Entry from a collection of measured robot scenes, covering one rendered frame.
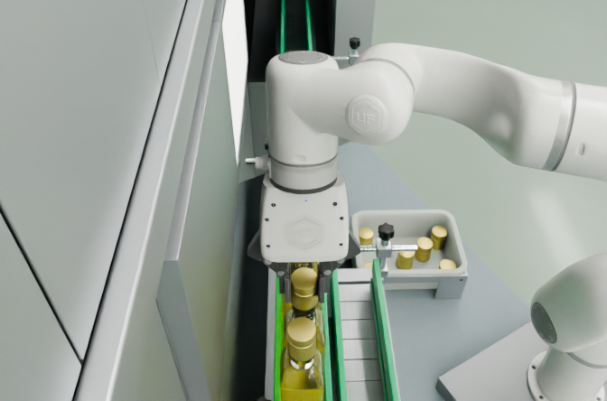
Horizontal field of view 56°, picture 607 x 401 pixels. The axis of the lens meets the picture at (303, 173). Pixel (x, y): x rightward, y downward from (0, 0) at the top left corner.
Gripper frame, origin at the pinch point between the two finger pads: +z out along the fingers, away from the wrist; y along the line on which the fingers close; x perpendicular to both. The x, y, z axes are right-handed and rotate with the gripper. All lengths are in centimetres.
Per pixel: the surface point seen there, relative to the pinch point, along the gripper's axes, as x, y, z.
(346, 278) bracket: 28.5, 8.3, 22.3
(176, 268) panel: -10.9, -12.6, -11.0
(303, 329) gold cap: -5.3, -0.2, 2.5
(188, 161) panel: 2.5, -13.1, -15.9
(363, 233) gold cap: 47, 14, 25
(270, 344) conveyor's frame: 16.1, -5.5, 26.1
